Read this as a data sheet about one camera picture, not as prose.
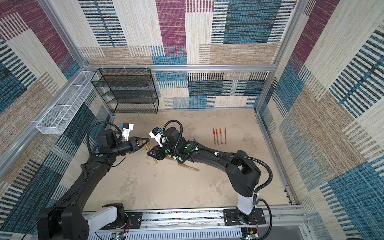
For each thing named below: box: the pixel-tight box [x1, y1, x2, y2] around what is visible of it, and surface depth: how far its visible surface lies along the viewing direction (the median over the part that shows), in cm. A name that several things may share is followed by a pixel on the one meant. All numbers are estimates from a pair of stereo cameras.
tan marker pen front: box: [177, 163, 200, 172], surface depth 91 cm
